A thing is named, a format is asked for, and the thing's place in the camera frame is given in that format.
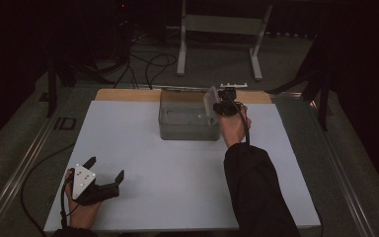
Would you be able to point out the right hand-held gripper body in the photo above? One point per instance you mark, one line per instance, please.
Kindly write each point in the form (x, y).
(229, 107)

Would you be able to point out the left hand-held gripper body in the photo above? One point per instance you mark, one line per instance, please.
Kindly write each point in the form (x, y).
(83, 180)

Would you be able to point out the clear grey plastic box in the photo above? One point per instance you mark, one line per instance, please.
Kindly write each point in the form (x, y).
(184, 128)

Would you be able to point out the person's right hand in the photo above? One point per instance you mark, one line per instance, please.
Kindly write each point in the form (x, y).
(233, 130)

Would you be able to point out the person's left hand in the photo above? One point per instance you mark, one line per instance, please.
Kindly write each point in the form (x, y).
(80, 215)

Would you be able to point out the white table sheet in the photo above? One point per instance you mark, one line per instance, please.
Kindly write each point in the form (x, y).
(161, 171)

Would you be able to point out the white metal stand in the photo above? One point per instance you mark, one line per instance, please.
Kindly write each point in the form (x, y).
(222, 24)

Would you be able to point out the black floor stand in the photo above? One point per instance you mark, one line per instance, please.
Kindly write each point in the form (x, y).
(52, 85)
(323, 98)

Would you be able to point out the metal floor rail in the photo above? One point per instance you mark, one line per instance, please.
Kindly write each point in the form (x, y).
(339, 171)
(16, 174)

